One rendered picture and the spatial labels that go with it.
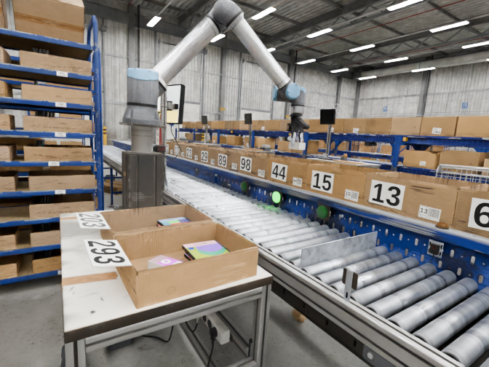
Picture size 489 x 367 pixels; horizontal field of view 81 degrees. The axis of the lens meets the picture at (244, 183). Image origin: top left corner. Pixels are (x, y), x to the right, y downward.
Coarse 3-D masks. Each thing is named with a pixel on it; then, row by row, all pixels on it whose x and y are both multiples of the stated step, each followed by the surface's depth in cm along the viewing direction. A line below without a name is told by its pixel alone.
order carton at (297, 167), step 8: (272, 160) 201; (280, 160) 193; (288, 160) 215; (296, 160) 220; (304, 160) 215; (312, 160) 208; (288, 168) 187; (296, 168) 181; (304, 168) 175; (288, 176) 187; (296, 176) 181; (304, 176) 176; (288, 184) 188; (304, 184) 176
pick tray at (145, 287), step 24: (120, 240) 94; (144, 240) 99; (168, 240) 104; (192, 240) 109; (240, 240) 101; (144, 264) 94; (192, 264) 79; (216, 264) 84; (240, 264) 89; (144, 288) 72; (168, 288) 76; (192, 288) 80
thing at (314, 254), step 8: (376, 232) 128; (336, 240) 113; (344, 240) 116; (352, 240) 119; (360, 240) 122; (368, 240) 125; (304, 248) 103; (312, 248) 106; (320, 248) 108; (328, 248) 111; (336, 248) 114; (344, 248) 117; (352, 248) 120; (360, 248) 123; (368, 248) 126; (304, 256) 104; (312, 256) 107; (320, 256) 109; (328, 256) 112; (336, 256) 115; (304, 264) 105
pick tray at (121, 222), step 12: (108, 216) 121; (120, 216) 124; (132, 216) 127; (144, 216) 130; (156, 216) 133; (168, 216) 136; (180, 216) 140; (192, 216) 134; (204, 216) 124; (120, 228) 124; (132, 228) 127; (144, 228) 102; (156, 228) 105; (168, 228) 107
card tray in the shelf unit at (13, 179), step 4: (0, 172) 209; (4, 172) 210; (8, 172) 211; (12, 172) 213; (16, 172) 206; (0, 176) 209; (4, 176) 210; (8, 176) 188; (12, 176) 190; (16, 176) 201; (0, 180) 186; (4, 180) 188; (8, 180) 189; (12, 180) 190; (16, 180) 200; (0, 184) 187; (4, 184) 188; (8, 184) 189; (12, 184) 190; (16, 184) 199; (0, 188) 187; (4, 188) 188; (8, 188) 189; (12, 188) 191; (16, 188) 198
